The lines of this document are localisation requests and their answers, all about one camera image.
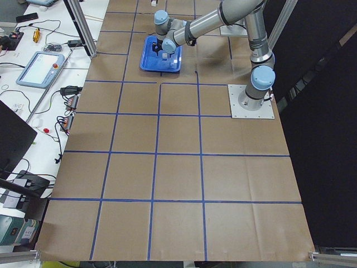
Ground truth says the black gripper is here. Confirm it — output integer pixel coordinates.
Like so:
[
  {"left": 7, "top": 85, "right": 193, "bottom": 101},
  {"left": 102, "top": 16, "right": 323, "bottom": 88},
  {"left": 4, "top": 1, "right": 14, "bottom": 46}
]
[{"left": 152, "top": 40, "right": 162, "bottom": 54}]

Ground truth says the blue plastic tray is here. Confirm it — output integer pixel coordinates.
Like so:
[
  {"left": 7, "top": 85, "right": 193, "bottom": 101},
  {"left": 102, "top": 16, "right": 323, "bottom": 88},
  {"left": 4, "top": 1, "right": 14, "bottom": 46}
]
[{"left": 140, "top": 36, "right": 182, "bottom": 73}]

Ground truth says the black power adapter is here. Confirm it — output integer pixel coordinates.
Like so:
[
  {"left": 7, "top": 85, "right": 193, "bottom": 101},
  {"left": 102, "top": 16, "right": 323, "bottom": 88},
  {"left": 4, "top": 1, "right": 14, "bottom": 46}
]
[{"left": 67, "top": 40, "right": 83, "bottom": 48}]

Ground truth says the blue teach pendant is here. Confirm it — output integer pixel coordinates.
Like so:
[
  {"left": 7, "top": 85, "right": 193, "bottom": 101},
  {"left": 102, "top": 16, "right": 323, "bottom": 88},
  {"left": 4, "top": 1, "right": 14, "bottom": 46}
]
[{"left": 16, "top": 51, "right": 65, "bottom": 89}]

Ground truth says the yellow metal tool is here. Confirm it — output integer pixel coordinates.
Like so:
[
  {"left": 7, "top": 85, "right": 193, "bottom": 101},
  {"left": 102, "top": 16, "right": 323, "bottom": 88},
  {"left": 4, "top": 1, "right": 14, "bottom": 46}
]
[{"left": 32, "top": 28, "right": 41, "bottom": 43}]

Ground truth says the smartphone on desk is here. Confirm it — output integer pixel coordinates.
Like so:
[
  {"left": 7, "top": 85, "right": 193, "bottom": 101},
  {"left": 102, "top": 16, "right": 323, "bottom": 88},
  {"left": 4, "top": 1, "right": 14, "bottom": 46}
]
[{"left": 16, "top": 12, "right": 38, "bottom": 23}]

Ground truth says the black laptop lid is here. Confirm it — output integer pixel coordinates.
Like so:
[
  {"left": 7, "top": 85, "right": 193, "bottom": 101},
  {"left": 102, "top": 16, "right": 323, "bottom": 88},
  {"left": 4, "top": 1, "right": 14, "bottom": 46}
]
[{"left": 1, "top": 102, "right": 37, "bottom": 179}]

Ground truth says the aluminium frame post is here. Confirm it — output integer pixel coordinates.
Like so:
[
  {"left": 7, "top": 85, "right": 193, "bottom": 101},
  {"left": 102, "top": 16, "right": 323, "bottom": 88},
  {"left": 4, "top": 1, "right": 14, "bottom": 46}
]
[
  {"left": 268, "top": 0, "right": 298, "bottom": 50},
  {"left": 63, "top": 0, "right": 98, "bottom": 58}
]

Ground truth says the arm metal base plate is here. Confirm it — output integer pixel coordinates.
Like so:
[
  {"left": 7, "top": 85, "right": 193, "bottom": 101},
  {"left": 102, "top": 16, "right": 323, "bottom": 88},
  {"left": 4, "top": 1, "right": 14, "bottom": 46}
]
[
  {"left": 228, "top": 84, "right": 275, "bottom": 119},
  {"left": 219, "top": 25, "right": 248, "bottom": 37}
]

